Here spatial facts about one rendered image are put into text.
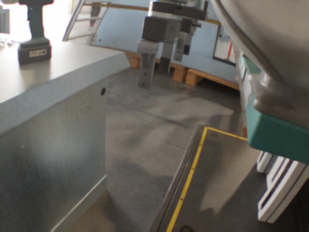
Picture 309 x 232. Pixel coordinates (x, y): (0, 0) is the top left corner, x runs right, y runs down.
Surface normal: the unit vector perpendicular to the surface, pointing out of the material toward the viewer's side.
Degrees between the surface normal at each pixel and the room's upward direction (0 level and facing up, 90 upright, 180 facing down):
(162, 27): 90
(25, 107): 67
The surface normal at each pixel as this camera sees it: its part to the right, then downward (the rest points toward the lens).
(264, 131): -0.33, 0.42
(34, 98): 0.89, -0.04
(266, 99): -0.03, -0.81
